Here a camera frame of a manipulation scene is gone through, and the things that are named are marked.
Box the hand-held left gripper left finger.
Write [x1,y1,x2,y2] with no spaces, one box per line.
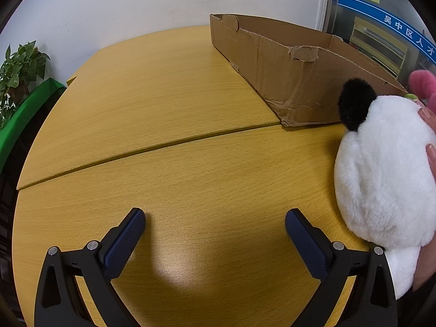
[34,207,147,327]

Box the white panda plush toy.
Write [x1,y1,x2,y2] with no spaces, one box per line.
[334,78,436,299]

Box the brown cardboard box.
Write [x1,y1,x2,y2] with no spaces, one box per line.
[209,14,407,127]

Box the person's right hand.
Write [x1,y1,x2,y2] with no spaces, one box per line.
[413,107,436,292]

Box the green planter box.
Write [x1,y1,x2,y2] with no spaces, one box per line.
[0,78,67,159]

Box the blue banner strip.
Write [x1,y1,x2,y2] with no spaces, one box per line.
[337,0,436,65]

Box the grey door frame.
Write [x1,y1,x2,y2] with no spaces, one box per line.
[315,0,341,35]

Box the pink plush toy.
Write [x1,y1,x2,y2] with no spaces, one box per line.
[409,69,436,110]

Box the yellowish shelving unit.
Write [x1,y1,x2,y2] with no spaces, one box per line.
[349,16,408,79]

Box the green potted plant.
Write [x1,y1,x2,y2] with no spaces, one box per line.
[0,41,51,123]

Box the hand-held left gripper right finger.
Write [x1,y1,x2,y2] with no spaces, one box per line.
[285,208,399,327]

